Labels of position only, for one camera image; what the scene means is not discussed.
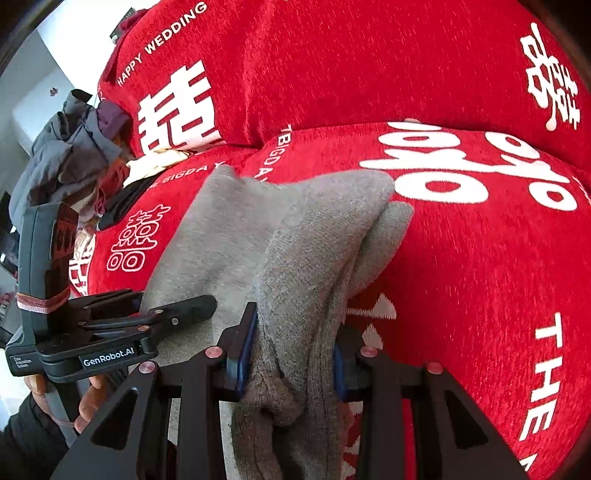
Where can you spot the red wedding print blanket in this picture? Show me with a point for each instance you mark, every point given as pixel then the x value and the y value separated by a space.
pixel 472 108

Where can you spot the person's left dark sleeve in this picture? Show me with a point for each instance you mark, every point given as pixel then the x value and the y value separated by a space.
pixel 32 444

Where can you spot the grey knitted small garment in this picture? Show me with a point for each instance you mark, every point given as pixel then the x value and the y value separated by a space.
pixel 299 251

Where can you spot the white cloth at edge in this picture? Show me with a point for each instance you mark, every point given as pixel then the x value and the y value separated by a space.
pixel 152 164

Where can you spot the grey clothes pile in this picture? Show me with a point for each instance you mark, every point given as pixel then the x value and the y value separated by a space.
pixel 67 155

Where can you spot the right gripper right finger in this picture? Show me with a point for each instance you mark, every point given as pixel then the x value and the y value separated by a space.
pixel 417 422

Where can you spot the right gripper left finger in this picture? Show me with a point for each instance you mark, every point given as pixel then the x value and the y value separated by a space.
pixel 164 422

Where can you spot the black cloth at edge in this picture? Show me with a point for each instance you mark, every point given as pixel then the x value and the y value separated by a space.
pixel 119 205

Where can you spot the purple cloth in pile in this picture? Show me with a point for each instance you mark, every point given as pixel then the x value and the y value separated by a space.
pixel 111 118

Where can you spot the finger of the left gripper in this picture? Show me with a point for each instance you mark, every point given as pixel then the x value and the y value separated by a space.
pixel 179 316

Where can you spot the person's left hand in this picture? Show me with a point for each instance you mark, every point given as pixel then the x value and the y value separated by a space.
pixel 91 401

